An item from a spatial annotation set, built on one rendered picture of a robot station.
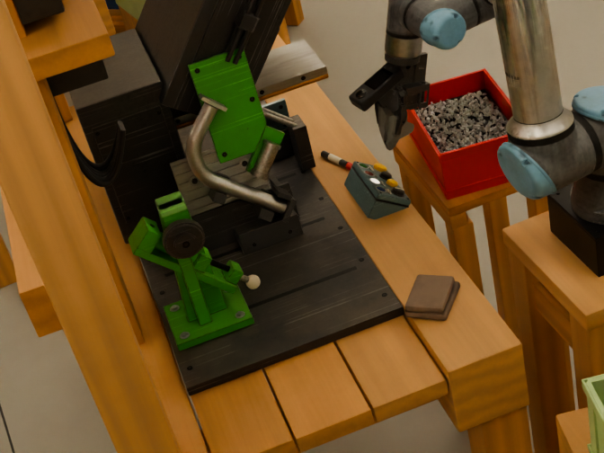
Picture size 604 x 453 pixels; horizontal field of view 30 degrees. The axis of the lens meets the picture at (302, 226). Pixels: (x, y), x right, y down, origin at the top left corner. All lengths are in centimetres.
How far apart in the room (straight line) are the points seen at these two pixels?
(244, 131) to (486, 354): 69
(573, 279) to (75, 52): 100
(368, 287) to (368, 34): 306
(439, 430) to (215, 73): 129
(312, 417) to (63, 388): 176
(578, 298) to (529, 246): 19
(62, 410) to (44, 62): 189
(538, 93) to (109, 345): 81
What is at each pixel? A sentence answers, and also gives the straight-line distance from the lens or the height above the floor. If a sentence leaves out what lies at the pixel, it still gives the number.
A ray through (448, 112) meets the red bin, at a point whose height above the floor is 87.
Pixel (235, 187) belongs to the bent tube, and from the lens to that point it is 226.
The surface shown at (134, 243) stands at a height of 112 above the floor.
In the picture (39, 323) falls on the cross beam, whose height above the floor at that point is 121.
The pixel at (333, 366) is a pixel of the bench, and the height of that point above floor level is 88.
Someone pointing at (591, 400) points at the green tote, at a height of 96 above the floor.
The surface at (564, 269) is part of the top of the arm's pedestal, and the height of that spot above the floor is 85.
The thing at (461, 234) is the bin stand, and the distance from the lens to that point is 253.
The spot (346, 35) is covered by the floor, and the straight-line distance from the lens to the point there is 514.
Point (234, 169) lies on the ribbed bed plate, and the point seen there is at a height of 104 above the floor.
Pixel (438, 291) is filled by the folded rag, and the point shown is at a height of 93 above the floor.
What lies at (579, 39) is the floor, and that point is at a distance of 478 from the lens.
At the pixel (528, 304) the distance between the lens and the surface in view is 235.
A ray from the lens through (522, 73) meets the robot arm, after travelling 191.
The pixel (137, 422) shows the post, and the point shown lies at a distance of 180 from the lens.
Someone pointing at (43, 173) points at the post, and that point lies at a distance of 153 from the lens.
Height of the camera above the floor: 222
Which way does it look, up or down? 34 degrees down
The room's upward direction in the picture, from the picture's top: 14 degrees counter-clockwise
